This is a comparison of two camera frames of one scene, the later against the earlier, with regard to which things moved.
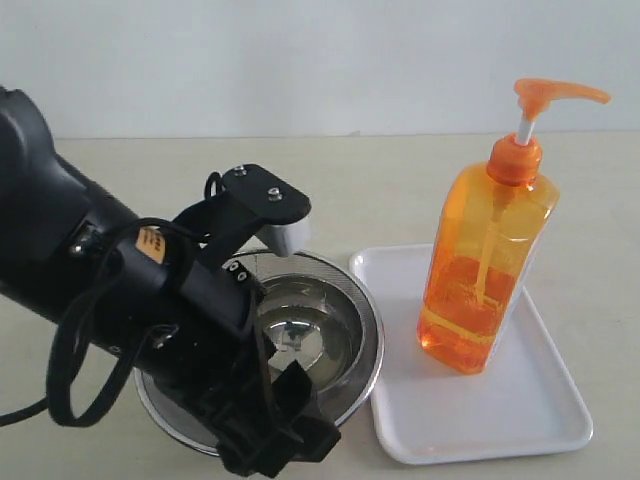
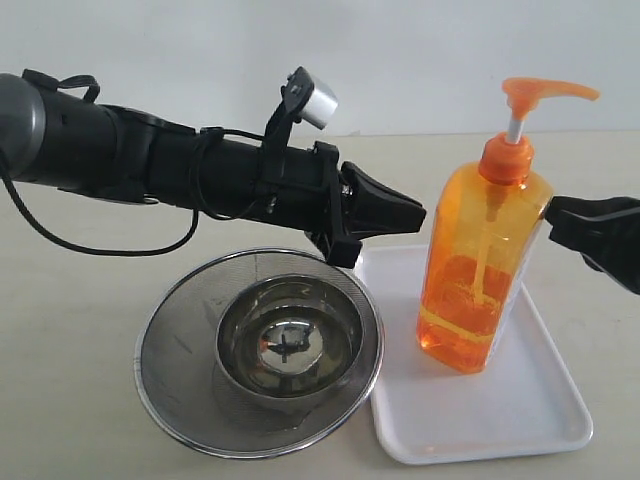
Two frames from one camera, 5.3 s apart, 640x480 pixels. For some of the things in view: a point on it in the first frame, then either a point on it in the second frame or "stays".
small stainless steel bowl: x=315 y=321 stays
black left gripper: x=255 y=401 -> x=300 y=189
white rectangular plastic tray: x=427 y=410 stays
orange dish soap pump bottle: x=487 y=236 stays
